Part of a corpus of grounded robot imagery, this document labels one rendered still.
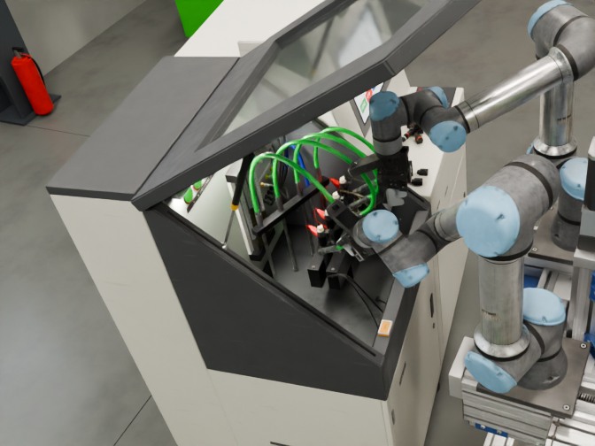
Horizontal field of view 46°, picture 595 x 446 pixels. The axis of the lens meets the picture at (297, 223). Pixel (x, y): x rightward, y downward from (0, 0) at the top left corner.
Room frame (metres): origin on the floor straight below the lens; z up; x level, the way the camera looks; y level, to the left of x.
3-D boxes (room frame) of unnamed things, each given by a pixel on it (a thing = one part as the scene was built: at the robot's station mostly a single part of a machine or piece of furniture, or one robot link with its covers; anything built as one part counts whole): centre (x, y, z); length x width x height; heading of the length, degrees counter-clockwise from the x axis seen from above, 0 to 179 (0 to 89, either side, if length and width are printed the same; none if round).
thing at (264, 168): (1.97, 0.06, 1.20); 0.13 x 0.03 x 0.31; 153
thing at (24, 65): (5.02, 1.69, 0.29); 0.17 x 0.15 x 0.54; 144
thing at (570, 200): (1.44, -0.78, 1.20); 0.13 x 0.12 x 0.14; 7
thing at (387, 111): (1.51, -0.28, 1.53); 0.09 x 0.08 x 0.11; 97
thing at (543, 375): (1.04, -0.49, 1.09); 0.15 x 0.15 x 0.10
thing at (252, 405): (1.64, -0.04, 0.39); 0.70 x 0.58 x 0.79; 153
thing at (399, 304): (1.52, -0.27, 0.87); 0.62 x 0.04 x 0.16; 153
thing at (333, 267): (1.74, -0.12, 0.91); 0.34 x 0.10 x 0.15; 153
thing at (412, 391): (1.51, -0.29, 0.44); 0.65 x 0.02 x 0.68; 153
